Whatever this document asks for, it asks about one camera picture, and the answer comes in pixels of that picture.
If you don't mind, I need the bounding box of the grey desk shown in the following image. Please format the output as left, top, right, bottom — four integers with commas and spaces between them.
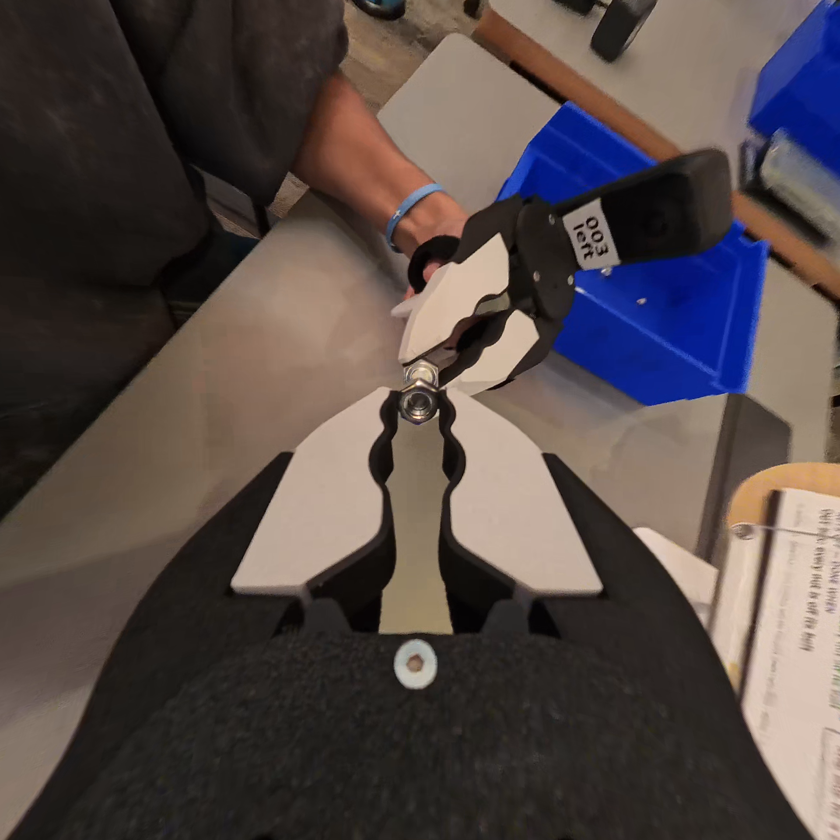
0, 33, 840, 840

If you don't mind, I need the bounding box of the white document stand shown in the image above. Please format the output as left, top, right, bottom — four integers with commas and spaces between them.
630, 525, 739, 634

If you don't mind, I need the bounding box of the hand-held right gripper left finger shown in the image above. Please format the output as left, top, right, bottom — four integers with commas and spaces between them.
230, 389, 418, 620

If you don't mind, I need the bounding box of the blue wristband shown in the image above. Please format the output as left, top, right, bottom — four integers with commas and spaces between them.
382, 182, 447, 253

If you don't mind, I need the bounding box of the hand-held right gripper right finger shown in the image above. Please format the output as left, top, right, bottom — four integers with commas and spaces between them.
423, 389, 605, 620

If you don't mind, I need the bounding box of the grey metal plate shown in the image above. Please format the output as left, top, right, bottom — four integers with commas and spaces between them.
759, 129, 840, 240

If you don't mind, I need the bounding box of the person's left forearm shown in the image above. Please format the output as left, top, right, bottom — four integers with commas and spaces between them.
292, 69, 441, 248

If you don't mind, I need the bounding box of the black digital timer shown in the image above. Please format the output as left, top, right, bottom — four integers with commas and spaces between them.
588, 0, 658, 64

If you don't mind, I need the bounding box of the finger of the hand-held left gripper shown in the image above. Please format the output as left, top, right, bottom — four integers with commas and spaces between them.
437, 313, 544, 395
398, 234, 515, 368

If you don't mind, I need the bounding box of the silver hex nut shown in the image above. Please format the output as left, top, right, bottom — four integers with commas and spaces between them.
398, 389, 441, 426

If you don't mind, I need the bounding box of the blue plastic bin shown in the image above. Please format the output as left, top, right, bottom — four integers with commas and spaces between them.
497, 103, 773, 408
746, 0, 840, 178

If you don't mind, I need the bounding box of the person's left hand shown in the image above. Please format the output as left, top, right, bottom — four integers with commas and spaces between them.
392, 192, 469, 295

